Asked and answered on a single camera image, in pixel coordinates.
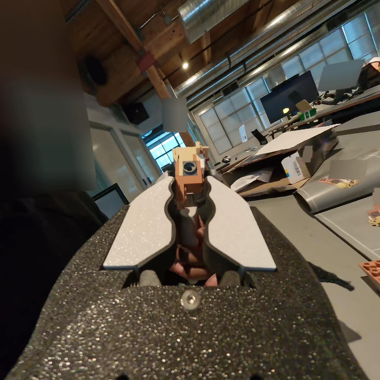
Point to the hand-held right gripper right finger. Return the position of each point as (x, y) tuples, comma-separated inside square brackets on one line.
[(237, 234)]

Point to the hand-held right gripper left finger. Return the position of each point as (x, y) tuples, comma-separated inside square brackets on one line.
[(142, 228)]

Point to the tan and brown toy brick model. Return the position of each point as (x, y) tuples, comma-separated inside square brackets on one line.
[(187, 154)]

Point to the person's left hand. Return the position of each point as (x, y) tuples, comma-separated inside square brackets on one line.
[(190, 271)]

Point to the black framed glass partition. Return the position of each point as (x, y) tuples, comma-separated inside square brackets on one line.
[(111, 197)]

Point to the white crumpled paper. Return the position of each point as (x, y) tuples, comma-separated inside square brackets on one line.
[(252, 181)]

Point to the grey office table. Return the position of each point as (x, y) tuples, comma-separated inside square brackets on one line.
[(240, 154)]

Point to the grey instruction booklet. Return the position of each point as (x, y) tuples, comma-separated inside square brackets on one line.
[(326, 193)]

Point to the black office chair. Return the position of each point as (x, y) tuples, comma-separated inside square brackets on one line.
[(259, 137)]

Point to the white sign stand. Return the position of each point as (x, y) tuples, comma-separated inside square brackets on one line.
[(243, 132)]

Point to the open cardboard box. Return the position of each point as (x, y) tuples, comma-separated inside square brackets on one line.
[(297, 136)]

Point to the green box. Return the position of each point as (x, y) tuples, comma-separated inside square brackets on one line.
[(308, 115)]

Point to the brown toy brick hull piece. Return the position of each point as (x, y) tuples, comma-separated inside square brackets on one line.
[(372, 273)]

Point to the small cardboard box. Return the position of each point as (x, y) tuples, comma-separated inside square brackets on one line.
[(302, 105)]

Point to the large dark monitor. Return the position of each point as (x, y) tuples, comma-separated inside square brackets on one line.
[(297, 92)]

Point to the long office table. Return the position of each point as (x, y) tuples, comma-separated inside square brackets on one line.
[(341, 109)]

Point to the black wall speaker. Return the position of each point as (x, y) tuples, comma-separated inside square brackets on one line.
[(136, 113)]

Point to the long silver duct pipe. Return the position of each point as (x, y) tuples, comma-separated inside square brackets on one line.
[(267, 38), (282, 59)]

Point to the large silver ventilation duct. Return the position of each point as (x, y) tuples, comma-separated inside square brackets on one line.
[(213, 17)]

